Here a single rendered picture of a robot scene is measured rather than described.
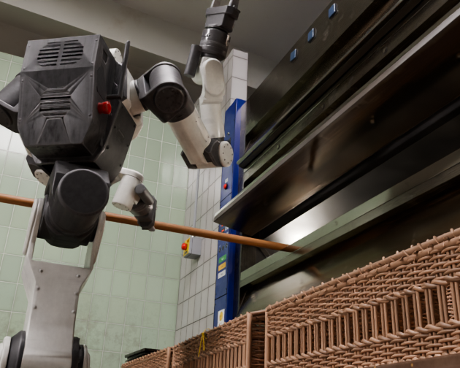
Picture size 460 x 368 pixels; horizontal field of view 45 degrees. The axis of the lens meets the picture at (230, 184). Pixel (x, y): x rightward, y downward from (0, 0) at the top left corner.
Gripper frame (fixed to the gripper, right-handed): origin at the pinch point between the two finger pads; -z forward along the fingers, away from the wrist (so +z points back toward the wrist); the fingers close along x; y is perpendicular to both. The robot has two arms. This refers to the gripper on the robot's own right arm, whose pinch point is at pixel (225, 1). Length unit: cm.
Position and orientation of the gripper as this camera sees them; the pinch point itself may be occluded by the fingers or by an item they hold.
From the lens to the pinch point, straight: 181.6
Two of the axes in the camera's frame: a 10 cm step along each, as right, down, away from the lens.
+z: -2.5, 9.7, -0.7
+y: 6.6, 2.2, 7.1
